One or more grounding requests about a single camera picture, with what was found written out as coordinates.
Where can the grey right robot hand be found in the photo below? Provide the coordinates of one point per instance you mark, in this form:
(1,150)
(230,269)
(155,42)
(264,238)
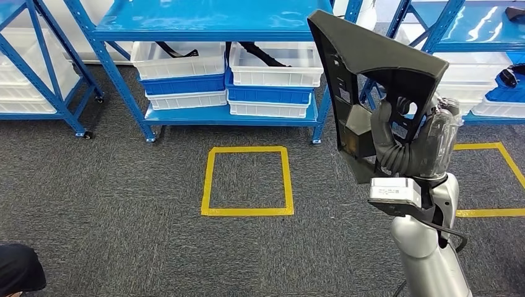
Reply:
(434,143)

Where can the black plastic panel part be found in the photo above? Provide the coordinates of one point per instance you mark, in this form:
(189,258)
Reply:
(369,45)

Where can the black caster wheel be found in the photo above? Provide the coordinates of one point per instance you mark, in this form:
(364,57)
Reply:
(87,135)

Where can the black rounded object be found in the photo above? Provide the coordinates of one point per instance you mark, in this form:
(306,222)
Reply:
(18,266)

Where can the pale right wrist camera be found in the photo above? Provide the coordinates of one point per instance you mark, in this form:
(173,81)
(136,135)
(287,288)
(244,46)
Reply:
(395,190)

